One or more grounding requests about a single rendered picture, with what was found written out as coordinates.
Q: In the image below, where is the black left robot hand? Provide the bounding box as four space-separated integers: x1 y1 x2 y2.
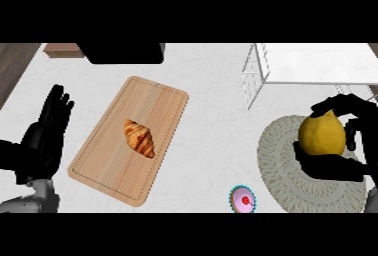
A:
0 84 77 186

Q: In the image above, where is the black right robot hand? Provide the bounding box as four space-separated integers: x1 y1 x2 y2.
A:
292 93 378 183

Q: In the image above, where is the yellow lemon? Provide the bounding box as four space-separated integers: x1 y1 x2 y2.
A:
297 108 347 157

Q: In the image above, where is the round beige woven placemat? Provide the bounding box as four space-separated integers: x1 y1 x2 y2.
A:
255 114 369 214

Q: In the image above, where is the white tiered shelf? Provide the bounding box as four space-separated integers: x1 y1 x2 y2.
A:
239 43 378 111

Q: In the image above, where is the wooden cutting board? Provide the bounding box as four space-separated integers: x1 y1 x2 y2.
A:
66 75 190 208

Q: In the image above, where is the brown croissant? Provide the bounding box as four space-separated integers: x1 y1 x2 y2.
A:
122 118 156 160

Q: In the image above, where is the pink cupcake with cherry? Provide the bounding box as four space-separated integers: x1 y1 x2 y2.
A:
227 184 257 214

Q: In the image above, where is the brown wooden block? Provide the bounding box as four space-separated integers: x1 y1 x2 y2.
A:
43 43 86 59

